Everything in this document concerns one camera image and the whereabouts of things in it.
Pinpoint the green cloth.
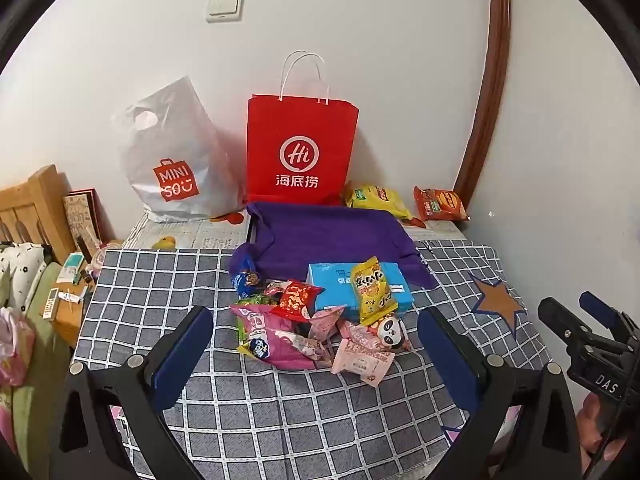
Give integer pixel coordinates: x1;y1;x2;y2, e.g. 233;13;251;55
10;260;76;461

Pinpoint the panda snack packet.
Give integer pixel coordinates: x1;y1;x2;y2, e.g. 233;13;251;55
367;312;413;353

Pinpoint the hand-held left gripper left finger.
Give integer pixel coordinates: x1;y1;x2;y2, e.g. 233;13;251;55
59;305;215;480

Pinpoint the purple cloth bag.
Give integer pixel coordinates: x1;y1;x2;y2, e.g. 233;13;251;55
230;201;436;291

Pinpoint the pink printed snack packet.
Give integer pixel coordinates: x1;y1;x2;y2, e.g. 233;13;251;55
337;320;386;351

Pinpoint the yellow chips bag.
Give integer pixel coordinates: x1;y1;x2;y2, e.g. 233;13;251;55
344;182;415;222

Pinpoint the white black dotted pillow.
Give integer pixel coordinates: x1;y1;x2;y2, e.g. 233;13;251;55
0;242;51;306

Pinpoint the teal small box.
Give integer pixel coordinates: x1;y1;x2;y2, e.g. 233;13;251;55
56;252;86;283

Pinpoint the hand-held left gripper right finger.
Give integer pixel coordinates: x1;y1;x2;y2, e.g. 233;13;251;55
417;306;583;480

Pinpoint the white plastic shopping bag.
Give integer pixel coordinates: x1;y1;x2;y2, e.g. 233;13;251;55
111;76;246;224

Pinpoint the blue tissue pack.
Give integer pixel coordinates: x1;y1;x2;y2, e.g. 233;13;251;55
306;261;416;322

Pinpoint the brown wooden door frame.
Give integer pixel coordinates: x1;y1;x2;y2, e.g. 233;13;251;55
452;0;516;206

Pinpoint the light pink snack packet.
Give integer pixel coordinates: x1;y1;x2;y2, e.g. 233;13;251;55
330;337;396;388

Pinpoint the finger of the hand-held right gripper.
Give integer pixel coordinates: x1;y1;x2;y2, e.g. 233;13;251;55
539;297;606;356
579;291;640;343

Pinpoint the person's right hand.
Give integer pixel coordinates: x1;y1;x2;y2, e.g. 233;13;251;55
577;392;626;461

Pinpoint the white light switch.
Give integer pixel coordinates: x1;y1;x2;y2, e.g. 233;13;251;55
205;0;245;23

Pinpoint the dark blue round snack packet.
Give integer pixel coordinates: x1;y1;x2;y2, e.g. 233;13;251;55
232;267;266;298

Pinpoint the brown cardboard box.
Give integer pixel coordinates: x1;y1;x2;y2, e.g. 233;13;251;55
50;280;96;348

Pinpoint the red snack packet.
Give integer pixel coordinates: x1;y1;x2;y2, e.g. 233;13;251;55
272;282;325;322

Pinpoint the grey checked blanket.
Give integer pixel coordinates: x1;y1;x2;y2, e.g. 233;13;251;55
72;240;551;480

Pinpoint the pink plastic bag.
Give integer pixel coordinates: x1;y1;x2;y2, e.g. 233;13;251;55
0;307;36;386

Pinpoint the red paper bag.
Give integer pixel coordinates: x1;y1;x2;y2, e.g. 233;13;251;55
246;51;360;206

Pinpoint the yellow snack packet black print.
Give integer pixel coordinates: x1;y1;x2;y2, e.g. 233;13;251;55
350;256;399;327

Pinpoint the magenta snack packet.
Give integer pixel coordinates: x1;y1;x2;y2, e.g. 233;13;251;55
231;305;333;371

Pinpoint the wooden headboard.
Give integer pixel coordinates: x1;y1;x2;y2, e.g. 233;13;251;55
0;164;76;266

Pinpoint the pale pink snack packet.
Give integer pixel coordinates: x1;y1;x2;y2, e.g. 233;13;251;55
307;305;347;343

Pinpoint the patterned notebook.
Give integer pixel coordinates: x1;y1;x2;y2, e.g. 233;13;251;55
62;189;113;256

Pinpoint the orange chips bag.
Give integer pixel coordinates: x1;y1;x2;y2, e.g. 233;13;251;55
413;186;471;222

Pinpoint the white remote control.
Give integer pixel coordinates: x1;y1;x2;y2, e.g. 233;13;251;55
42;287;63;320

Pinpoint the green snack packet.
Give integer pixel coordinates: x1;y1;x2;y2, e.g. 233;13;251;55
235;295;281;311

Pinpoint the white printed bedsheet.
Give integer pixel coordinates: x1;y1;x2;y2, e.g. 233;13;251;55
122;209;468;252

